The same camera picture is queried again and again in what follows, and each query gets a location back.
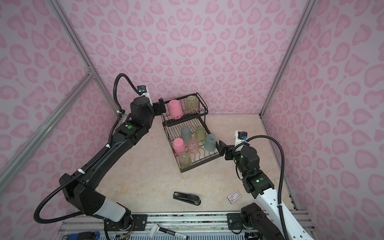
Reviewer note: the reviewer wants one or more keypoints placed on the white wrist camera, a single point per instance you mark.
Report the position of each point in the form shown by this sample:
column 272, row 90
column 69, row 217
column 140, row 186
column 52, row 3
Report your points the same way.
column 143, row 92
column 240, row 137

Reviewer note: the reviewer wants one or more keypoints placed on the opaque pink cup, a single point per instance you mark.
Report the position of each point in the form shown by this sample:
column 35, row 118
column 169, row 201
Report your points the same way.
column 179, row 146
column 175, row 109

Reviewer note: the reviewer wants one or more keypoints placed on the yellow-green clear cup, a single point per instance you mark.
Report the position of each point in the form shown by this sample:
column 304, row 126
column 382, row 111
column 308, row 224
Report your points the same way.
column 200, row 134

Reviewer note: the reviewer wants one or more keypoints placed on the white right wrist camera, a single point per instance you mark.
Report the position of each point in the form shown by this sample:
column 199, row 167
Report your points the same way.
column 240, row 137

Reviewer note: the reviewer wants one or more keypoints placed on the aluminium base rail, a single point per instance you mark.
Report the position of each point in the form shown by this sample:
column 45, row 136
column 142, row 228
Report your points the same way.
column 197, row 226

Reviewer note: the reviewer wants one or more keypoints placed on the teal clear cup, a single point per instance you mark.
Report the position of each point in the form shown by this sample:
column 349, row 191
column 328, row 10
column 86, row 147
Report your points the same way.
column 210, row 143
column 186, row 134

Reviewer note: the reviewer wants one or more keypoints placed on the yellow-green cup front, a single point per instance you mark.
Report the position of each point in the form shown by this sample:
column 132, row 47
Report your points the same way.
column 185, row 160

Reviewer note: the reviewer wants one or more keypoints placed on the clear pink plastic cup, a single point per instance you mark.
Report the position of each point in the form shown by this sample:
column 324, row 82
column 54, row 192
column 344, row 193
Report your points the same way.
column 193, row 146

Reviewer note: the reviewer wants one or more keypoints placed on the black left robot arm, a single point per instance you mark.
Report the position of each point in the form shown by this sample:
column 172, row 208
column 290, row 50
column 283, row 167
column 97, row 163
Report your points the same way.
column 81, row 189

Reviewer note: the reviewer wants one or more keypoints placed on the black marker pen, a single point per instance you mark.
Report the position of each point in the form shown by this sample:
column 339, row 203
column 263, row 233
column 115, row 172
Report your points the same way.
column 157, row 228

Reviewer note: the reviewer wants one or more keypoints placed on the black stapler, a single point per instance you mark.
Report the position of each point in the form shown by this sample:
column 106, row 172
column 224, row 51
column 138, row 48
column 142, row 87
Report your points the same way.
column 187, row 198

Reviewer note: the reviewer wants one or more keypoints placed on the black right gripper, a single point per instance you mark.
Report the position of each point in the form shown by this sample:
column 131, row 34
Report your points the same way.
column 228, row 151

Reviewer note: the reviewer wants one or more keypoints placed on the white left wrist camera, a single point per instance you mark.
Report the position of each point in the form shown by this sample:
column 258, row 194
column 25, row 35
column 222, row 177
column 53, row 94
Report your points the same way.
column 143, row 92

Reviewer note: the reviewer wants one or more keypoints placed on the aluminium corner frame right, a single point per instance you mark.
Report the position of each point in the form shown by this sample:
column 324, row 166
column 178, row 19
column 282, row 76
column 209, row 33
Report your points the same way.
column 304, row 19

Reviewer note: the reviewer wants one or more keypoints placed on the black wire dish rack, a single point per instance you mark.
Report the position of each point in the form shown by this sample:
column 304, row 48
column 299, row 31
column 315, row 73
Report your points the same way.
column 173, row 127

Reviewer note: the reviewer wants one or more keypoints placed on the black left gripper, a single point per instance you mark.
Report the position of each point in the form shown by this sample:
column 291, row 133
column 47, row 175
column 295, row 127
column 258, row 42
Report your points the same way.
column 160, row 107

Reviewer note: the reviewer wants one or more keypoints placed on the aluminium frame left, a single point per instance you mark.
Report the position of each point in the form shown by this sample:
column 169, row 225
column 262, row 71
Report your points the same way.
column 40, row 67

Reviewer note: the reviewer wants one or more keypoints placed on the small red white card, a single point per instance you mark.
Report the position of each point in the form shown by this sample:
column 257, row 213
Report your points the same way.
column 234, row 196

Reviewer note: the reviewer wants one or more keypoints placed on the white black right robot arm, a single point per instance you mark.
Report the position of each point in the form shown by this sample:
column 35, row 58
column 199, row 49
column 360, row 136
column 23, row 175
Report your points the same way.
column 268, row 214

